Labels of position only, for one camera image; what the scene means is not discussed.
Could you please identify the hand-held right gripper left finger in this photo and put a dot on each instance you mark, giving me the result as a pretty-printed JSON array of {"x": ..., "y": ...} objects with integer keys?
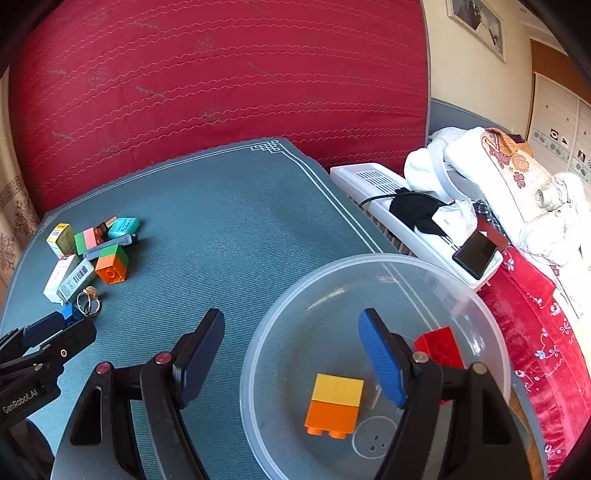
[{"x": 203, "y": 360}]

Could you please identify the black cloth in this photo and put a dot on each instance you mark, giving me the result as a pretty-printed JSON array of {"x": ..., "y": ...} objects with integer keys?
[{"x": 415, "y": 210}]

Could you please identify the green and orange toy block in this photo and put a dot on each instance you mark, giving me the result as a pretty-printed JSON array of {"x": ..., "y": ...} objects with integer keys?
[{"x": 111, "y": 265}]

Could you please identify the rainbow striped eraser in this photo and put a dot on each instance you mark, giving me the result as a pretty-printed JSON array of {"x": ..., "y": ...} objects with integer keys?
[{"x": 108, "y": 221}]

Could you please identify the white slatted appliance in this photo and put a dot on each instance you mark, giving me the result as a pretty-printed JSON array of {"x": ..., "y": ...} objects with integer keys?
[{"x": 369, "y": 177}]

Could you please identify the black smartphone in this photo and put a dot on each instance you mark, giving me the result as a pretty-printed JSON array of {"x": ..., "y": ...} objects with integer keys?
[{"x": 475, "y": 254}]

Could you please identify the floral quilt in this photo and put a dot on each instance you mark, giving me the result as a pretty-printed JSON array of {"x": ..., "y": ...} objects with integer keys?
[{"x": 515, "y": 170}]

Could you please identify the beige patterned curtain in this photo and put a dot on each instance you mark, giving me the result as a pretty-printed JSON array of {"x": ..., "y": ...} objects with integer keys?
[{"x": 14, "y": 207}]

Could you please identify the yellow and orange toy block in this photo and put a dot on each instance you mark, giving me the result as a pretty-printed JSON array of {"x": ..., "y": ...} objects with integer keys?
[{"x": 334, "y": 401}]

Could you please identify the white and green barcoded carton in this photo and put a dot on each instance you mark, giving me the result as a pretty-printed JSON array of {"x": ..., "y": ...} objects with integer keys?
[{"x": 76, "y": 281}]

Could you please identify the yellow and green carton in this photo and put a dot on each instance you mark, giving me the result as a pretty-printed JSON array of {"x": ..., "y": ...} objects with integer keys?
[{"x": 60, "y": 237}]

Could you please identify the white crumpled tissue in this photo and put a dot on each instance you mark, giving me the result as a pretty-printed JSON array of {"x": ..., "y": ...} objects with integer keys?
[{"x": 457, "y": 221}]

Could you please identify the red quilted mattress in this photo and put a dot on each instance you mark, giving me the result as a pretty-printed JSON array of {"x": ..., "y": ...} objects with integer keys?
[{"x": 231, "y": 78}]

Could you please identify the framed wall picture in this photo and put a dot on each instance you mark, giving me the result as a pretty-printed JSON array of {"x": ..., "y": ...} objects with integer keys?
[{"x": 478, "y": 23}]

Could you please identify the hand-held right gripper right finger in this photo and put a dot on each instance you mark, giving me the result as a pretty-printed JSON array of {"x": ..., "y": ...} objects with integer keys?
[{"x": 383, "y": 360}]

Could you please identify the clear plastic bowl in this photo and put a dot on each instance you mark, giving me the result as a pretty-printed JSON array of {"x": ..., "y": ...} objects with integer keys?
[{"x": 295, "y": 323}]

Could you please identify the white and brown wardrobe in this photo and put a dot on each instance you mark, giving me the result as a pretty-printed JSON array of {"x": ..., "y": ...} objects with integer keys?
[{"x": 554, "y": 110}]

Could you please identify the blue toy block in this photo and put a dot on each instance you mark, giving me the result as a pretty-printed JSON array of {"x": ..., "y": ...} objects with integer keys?
[{"x": 71, "y": 313}]

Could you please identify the plaid cloth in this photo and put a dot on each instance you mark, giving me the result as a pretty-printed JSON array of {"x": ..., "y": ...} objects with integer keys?
[{"x": 482, "y": 210}]

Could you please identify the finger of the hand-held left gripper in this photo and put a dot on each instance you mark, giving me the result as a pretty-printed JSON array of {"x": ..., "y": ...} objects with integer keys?
[
  {"x": 74, "y": 337},
  {"x": 46, "y": 325}
]

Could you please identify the red toy block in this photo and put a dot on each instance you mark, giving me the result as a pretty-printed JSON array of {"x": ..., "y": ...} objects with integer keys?
[{"x": 438, "y": 344}]

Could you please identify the dark red box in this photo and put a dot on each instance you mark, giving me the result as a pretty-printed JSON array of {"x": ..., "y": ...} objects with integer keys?
[{"x": 496, "y": 235}]

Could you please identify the black bristle brush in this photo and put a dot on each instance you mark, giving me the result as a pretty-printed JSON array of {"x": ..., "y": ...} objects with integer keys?
[{"x": 117, "y": 242}]

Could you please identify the green and pink toy block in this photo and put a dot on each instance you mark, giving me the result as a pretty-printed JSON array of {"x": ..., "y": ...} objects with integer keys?
[{"x": 87, "y": 241}]

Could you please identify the teal dental floss case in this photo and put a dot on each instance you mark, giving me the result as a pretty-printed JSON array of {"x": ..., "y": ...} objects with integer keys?
[{"x": 123, "y": 226}]

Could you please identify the white and pink carton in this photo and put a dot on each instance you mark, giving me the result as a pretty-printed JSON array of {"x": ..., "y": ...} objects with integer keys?
[{"x": 57, "y": 277}]

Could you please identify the white bedding pile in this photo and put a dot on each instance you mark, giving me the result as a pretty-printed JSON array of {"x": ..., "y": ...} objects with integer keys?
[{"x": 461, "y": 152}]

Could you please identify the red floral blanket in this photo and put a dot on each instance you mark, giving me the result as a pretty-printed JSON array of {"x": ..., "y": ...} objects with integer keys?
[{"x": 540, "y": 323}]

